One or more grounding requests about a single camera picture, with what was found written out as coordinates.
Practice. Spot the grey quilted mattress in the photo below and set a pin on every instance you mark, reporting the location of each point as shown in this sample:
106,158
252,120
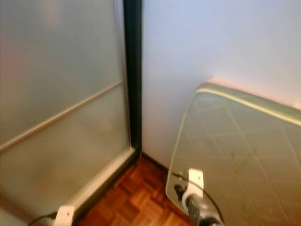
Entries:
240,155

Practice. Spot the frosted glass sliding door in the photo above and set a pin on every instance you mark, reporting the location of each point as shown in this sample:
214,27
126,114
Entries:
61,70

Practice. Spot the black door frame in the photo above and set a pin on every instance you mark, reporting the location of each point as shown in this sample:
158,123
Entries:
132,70

